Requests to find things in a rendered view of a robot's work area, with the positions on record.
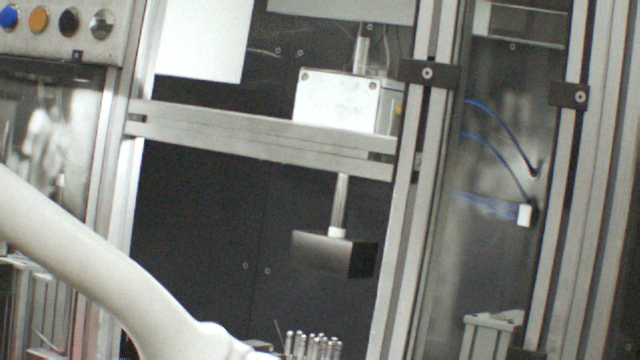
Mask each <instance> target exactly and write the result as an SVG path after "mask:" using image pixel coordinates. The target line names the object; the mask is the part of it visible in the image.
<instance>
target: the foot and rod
mask: <svg viewBox="0 0 640 360"><path fill-rule="evenodd" d="M353 177H354V176H351V175H346V174H339V173H337V178H336V185H335V192H334V199H333V206H332V213H331V220H330V227H329V231H323V230H293V232H292V240H291V247H290V254H289V261H288V266H290V267H296V268H300V269H304V270H309V271H314V273H319V274H323V275H328V276H333V277H337V278H341V279H347V280H348V279H370V277H373V273H374V267H375V260H376V253H378V246H379V242H374V241H369V240H364V239H360V238H354V237H349V236H345V232H346V225H347V219H348V211H349V205H350V197H351V191H352V183H353Z"/></svg>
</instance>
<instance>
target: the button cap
mask: <svg viewBox="0 0 640 360"><path fill-rule="evenodd" d="M16 17H17V14H16V10H15V8H13V7H10V6H7V7H4V8H3V9H2V11H1V13H0V23H1V26H2V27H4V28H7V29H8V28H11V27H12V26H13V25H14V24H15V22H16Z"/></svg>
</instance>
